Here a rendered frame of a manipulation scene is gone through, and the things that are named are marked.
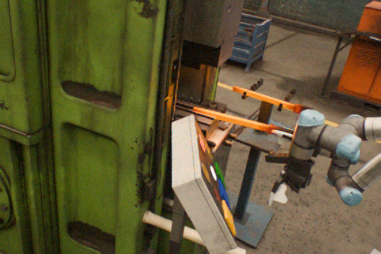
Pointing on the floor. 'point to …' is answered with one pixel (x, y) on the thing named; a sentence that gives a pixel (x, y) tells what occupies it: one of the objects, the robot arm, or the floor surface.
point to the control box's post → (177, 231)
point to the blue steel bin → (250, 39)
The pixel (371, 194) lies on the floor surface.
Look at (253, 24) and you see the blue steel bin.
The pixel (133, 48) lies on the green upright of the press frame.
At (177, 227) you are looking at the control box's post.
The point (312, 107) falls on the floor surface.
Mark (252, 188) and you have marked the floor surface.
